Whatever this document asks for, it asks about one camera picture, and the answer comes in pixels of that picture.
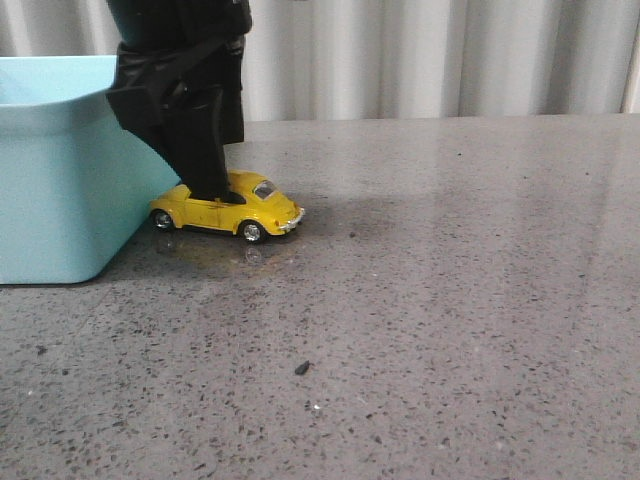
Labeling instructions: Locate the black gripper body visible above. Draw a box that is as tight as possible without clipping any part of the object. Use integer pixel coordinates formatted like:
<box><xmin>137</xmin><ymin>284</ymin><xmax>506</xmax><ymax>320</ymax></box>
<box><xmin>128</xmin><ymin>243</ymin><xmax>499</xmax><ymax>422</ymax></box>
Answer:
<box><xmin>107</xmin><ymin>1</ymin><xmax>253</xmax><ymax>98</ymax></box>

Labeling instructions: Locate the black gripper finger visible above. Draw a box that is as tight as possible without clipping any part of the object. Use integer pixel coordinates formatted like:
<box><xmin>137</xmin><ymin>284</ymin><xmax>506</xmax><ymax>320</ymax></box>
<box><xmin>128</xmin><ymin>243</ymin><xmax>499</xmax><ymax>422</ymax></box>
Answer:
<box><xmin>221</xmin><ymin>35</ymin><xmax>245</xmax><ymax>144</ymax></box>
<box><xmin>107</xmin><ymin>82</ymin><xmax>229</xmax><ymax>200</ymax></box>

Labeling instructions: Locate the yellow toy beetle car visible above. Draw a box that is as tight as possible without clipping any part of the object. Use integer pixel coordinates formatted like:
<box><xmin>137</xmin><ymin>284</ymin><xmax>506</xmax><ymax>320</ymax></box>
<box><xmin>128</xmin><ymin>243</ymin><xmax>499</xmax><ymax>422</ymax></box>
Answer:
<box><xmin>150</xmin><ymin>170</ymin><xmax>305</xmax><ymax>243</ymax></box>

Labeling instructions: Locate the light blue plastic box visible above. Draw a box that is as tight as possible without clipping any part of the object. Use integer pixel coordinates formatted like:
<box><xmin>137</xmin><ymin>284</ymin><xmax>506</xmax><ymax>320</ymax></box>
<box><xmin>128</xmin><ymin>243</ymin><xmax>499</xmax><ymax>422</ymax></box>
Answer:
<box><xmin>1</xmin><ymin>55</ymin><xmax>178</xmax><ymax>285</ymax></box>

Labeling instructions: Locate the grey pleated curtain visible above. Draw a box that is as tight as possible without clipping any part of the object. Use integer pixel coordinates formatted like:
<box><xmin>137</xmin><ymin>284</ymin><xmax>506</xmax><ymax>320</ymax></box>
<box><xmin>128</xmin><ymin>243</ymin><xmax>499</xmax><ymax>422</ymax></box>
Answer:
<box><xmin>0</xmin><ymin>0</ymin><xmax>640</xmax><ymax>123</ymax></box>

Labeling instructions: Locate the small black debris chip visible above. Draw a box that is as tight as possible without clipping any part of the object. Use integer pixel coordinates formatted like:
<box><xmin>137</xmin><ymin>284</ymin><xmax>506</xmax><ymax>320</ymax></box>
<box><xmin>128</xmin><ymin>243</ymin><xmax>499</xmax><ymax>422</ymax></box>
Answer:
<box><xmin>294</xmin><ymin>361</ymin><xmax>310</xmax><ymax>375</ymax></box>

